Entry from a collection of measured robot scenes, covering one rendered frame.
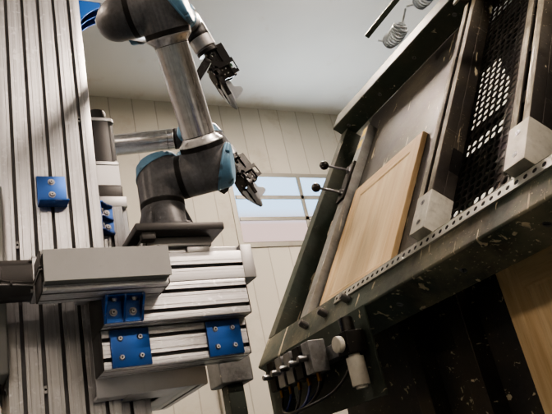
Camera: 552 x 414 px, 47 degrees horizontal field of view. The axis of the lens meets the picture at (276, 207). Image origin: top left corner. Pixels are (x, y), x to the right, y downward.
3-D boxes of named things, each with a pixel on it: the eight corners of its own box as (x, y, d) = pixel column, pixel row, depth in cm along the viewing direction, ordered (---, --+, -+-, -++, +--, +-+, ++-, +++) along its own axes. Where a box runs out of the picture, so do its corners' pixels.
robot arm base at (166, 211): (146, 228, 152) (141, 191, 156) (131, 251, 164) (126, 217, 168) (204, 227, 159) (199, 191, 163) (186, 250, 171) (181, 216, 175)
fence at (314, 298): (308, 326, 219) (298, 321, 218) (370, 134, 273) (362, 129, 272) (315, 322, 215) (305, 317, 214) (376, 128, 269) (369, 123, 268)
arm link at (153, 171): (149, 218, 171) (142, 173, 176) (196, 205, 170) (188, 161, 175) (131, 202, 160) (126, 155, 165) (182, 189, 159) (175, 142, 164)
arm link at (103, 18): (89, 49, 154) (137, 53, 202) (131, 37, 153) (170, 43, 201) (73, 2, 151) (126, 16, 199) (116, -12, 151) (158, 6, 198)
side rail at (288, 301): (292, 351, 240) (267, 339, 238) (361, 145, 302) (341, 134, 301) (299, 347, 236) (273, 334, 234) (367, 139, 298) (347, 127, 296)
